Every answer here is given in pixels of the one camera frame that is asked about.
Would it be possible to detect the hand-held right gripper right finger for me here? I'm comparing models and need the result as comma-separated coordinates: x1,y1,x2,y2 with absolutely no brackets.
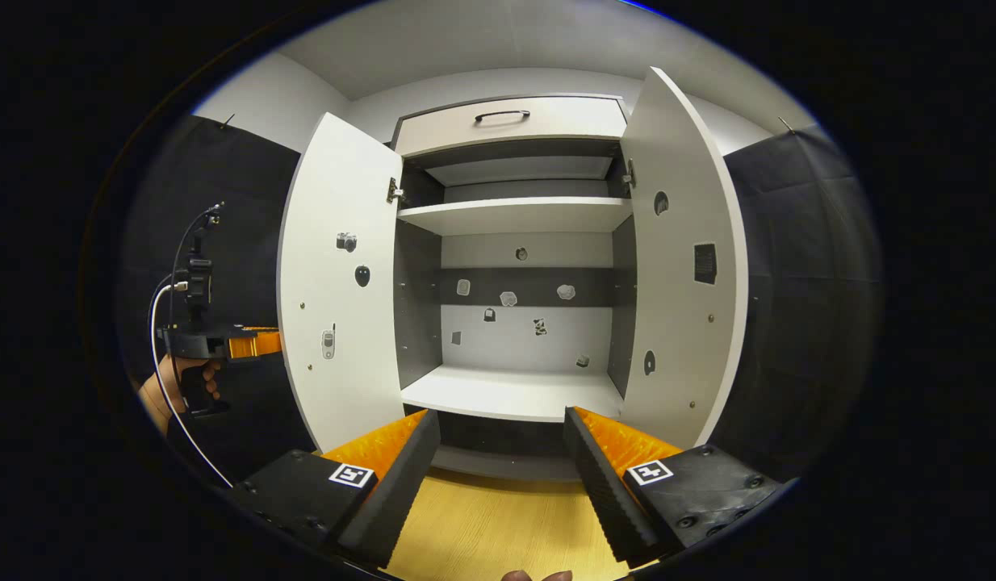
563,406,799,570

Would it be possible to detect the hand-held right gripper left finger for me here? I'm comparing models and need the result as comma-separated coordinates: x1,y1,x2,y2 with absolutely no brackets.
224,409,442,571

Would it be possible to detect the shoe cabinet door camera sticker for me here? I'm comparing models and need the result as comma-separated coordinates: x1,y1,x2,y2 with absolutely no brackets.
276,111,406,453

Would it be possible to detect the shoe cabinet door headphone sticker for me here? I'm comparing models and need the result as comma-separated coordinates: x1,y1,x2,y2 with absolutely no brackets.
617,66,749,449

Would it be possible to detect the white double-door shoe cabinet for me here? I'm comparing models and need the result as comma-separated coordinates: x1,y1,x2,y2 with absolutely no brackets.
276,66,749,483

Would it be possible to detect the thick white cabinet shelf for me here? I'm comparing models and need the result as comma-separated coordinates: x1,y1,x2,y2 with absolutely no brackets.
400,365,625,424

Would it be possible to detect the thin white cabinet shelf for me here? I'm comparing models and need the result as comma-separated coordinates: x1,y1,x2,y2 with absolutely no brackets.
397,197,633,236

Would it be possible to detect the white cabinet drawer front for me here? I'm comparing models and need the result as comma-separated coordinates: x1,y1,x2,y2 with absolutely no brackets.
395,95,630,159

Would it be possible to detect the black backdrop cloth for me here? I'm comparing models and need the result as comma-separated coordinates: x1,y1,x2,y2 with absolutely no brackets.
115,113,885,485

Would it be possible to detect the white cable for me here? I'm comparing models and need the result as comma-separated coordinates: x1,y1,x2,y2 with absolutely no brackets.
149,281,236,489

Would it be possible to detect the black cable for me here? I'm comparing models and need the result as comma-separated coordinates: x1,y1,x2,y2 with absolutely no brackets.
169,202,224,324

